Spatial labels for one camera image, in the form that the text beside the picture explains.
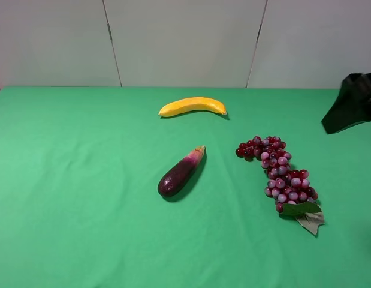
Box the purple plastic eggplant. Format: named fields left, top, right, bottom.
left=158, top=145, right=206, bottom=198

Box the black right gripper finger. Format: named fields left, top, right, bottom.
left=321, top=72, right=371, bottom=134

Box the yellow plastic banana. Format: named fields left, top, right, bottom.
left=158, top=97, right=228, bottom=118

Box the red purple grape bunch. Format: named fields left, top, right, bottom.
left=235, top=136, right=325, bottom=236

